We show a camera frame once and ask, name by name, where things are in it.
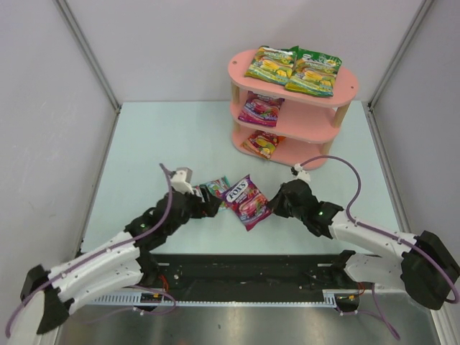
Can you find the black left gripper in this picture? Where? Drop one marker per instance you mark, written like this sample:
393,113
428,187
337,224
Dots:
205,200

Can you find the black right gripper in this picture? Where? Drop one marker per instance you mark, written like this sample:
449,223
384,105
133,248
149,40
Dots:
284,199

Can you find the teal Fox's candy bag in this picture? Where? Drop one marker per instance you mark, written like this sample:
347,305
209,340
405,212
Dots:
216,187

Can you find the purple Fox's berries candy bag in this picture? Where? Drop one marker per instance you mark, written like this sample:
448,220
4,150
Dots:
247,201

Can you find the orange Fox's fruits candy bag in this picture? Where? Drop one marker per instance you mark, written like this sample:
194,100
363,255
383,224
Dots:
262,144

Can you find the purple candy bag face-down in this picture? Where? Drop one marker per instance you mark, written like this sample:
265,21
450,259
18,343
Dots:
260,109

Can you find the green Fox's candy bag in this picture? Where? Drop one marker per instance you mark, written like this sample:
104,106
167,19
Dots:
314,73

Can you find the green spring tea candy bag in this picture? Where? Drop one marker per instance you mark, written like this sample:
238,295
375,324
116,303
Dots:
272,65

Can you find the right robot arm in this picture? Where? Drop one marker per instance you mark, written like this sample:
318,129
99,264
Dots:
421,265

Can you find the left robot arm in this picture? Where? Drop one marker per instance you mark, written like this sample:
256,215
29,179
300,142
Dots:
125,260

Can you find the pink three-tier shelf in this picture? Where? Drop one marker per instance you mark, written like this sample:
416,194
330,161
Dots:
308,124

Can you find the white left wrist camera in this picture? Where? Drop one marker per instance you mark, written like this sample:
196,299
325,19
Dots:
180,180

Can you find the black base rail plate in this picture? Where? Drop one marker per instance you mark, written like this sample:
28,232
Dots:
249,279

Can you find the right aluminium corner post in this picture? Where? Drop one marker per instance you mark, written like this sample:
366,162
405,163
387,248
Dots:
409,35

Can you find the aluminium corner post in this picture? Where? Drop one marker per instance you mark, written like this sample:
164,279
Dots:
409,35
85,48

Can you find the left aluminium corner post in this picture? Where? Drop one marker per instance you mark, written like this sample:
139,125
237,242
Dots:
85,48

